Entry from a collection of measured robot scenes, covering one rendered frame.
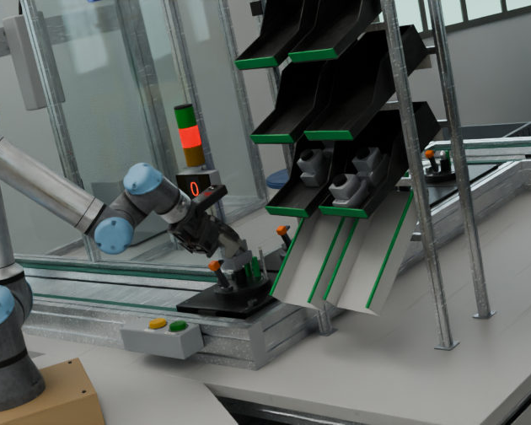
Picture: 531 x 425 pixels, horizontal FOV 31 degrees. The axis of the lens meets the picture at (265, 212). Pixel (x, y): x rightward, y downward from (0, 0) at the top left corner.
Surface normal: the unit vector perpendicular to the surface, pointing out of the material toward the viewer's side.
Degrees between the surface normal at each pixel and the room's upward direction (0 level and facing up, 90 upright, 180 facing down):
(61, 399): 1
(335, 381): 0
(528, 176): 90
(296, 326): 90
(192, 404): 0
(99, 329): 90
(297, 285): 45
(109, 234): 89
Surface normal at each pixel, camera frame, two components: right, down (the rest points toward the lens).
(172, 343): -0.64, 0.31
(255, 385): -0.20, -0.95
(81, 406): 0.33, 0.16
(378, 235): -0.68, -0.46
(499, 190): 0.74, 0.00
